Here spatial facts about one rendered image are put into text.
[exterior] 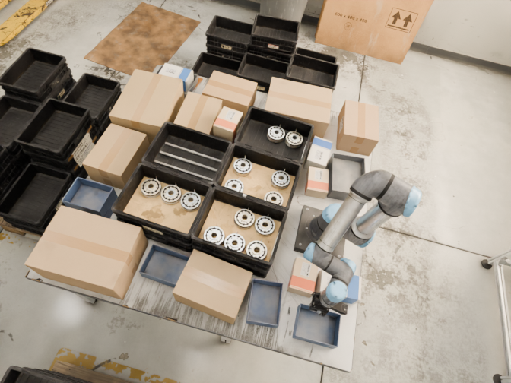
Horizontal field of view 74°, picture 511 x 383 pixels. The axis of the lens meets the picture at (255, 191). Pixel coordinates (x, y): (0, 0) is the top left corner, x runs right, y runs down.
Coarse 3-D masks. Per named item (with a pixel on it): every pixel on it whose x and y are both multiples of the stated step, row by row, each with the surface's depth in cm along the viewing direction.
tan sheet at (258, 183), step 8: (232, 160) 193; (232, 168) 190; (256, 168) 192; (264, 168) 193; (232, 176) 188; (240, 176) 188; (248, 176) 189; (256, 176) 189; (264, 176) 190; (224, 184) 185; (248, 184) 186; (256, 184) 187; (264, 184) 187; (248, 192) 183; (256, 192) 184; (264, 192) 184; (280, 192) 186; (288, 192) 186; (272, 200) 183
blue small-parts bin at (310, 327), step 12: (300, 312) 167; (312, 312) 168; (300, 324) 164; (312, 324) 165; (324, 324) 165; (336, 324) 164; (300, 336) 161; (312, 336) 162; (324, 336) 163; (336, 336) 160
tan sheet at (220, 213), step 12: (216, 204) 178; (228, 204) 178; (216, 216) 174; (228, 216) 175; (204, 228) 170; (228, 228) 172; (252, 228) 173; (276, 228) 175; (252, 240) 170; (264, 240) 170
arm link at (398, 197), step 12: (396, 180) 128; (384, 192) 128; (396, 192) 127; (408, 192) 127; (420, 192) 128; (384, 204) 134; (396, 204) 129; (408, 204) 127; (360, 216) 166; (372, 216) 146; (384, 216) 140; (396, 216) 136; (408, 216) 130; (348, 228) 165; (360, 228) 158; (372, 228) 153; (348, 240) 169; (360, 240) 163; (372, 240) 164
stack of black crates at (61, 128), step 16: (48, 112) 234; (64, 112) 240; (80, 112) 236; (32, 128) 223; (48, 128) 232; (64, 128) 233; (80, 128) 228; (96, 128) 247; (32, 144) 212; (48, 144) 226; (64, 144) 214; (32, 160) 231; (48, 160) 226; (64, 160) 221; (80, 176) 242
